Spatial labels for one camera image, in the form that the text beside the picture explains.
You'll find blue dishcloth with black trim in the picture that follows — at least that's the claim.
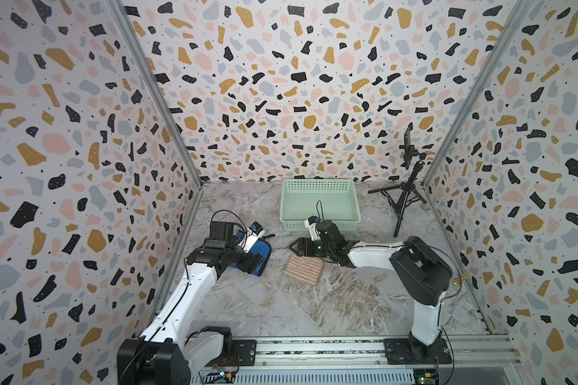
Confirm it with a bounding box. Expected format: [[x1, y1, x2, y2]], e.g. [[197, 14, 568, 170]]
[[238, 235, 272, 277]]

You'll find green circuit board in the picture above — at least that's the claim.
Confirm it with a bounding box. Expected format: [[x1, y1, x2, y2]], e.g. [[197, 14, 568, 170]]
[[205, 364, 239, 384], [414, 369, 440, 385]]

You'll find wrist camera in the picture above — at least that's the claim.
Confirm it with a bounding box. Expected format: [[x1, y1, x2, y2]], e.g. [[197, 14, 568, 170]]
[[242, 221, 266, 253], [304, 216, 321, 242]]

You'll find brass knob on wall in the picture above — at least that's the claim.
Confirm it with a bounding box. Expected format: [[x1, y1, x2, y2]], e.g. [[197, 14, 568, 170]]
[[452, 274, 469, 287]]

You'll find mint green plastic basket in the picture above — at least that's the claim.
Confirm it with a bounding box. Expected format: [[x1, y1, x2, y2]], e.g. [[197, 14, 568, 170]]
[[279, 179, 361, 234]]

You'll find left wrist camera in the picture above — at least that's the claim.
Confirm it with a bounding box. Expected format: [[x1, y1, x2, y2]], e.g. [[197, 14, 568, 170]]
[[242, 221, 266, 253]]

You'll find black camera tripod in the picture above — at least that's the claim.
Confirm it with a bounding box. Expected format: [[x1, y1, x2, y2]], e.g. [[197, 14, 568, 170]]
[[368, 160, 426, 237]]

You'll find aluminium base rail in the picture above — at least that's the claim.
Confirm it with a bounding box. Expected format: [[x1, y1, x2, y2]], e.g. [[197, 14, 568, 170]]
[[192, 335, 530, 384]]

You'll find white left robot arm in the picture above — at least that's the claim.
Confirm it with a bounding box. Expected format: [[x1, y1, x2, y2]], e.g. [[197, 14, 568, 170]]
[[117, 221, 271, 384]]

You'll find right green circuit board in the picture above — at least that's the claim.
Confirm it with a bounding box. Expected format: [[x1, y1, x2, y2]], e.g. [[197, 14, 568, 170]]
[[414, 369, 440, 385]]

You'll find phone on tripod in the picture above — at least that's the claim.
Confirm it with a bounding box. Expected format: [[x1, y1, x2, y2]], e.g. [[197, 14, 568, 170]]
[[402, 123, 414, 169]]

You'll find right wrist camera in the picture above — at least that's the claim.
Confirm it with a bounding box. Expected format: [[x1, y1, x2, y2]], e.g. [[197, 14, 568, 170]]
[[304, 216, 321, 242]]

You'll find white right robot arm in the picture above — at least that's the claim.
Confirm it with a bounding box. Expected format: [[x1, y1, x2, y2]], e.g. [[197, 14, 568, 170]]
[[289, 220, 454, 365]]

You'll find pink striped dishcloth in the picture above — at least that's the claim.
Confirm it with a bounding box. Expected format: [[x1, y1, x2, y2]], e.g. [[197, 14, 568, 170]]
[[284, 256, 325, 286]]

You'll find left green circuit board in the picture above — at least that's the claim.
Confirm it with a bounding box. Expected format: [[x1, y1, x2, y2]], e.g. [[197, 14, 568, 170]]
[[205, 364, 239, 384]]

